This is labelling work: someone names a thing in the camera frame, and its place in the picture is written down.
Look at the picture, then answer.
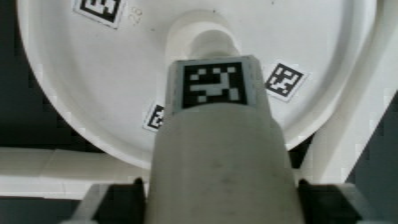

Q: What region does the white round table top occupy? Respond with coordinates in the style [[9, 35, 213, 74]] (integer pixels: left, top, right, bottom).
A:
[[16, 0, 378, 167]]

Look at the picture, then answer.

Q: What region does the white cylindrical table leg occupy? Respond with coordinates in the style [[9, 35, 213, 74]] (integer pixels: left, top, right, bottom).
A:
[[144, 56, 305, 224]]

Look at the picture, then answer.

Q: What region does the white front fence bar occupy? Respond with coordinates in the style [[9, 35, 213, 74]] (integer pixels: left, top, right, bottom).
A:
[[0, 147, 149, 200]]

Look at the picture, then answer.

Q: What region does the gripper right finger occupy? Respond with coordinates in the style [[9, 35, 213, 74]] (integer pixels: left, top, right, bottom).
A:
[[293, 178, 387, 224]]

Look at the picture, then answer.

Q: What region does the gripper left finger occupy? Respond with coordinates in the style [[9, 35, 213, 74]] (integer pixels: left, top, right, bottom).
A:
[[60, 177, 149, 224]]

